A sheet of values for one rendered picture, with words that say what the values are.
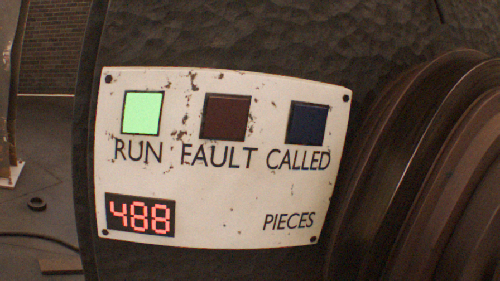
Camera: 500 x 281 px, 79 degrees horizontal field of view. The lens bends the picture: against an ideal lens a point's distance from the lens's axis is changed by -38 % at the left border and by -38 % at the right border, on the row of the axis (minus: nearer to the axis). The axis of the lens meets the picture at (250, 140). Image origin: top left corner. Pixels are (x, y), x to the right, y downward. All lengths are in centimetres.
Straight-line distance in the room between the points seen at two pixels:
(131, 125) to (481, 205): 36
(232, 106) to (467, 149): 25
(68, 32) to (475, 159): 625
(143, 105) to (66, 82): 610
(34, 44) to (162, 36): 618
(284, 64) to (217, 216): 16
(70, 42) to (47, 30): 58
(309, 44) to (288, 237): 21
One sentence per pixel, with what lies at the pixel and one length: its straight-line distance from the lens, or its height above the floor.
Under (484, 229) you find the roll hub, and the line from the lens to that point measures 40.
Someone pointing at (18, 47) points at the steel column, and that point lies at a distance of 324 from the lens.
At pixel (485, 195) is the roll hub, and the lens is 41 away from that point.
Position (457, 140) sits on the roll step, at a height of 124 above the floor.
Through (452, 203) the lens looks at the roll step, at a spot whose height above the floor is 118.
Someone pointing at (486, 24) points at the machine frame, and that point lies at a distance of 72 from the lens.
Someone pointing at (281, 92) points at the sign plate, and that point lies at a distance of 43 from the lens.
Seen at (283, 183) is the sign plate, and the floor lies 114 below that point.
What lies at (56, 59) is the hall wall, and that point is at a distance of 648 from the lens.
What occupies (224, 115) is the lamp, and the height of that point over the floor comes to 120.
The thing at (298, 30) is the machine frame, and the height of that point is 129.
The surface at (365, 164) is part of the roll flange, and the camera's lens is 42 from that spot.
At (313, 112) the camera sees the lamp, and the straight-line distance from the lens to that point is 44.
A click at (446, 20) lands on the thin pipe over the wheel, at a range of 57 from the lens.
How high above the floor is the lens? 129
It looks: 15 degrees down
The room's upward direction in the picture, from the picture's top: 9 degrees clockwise
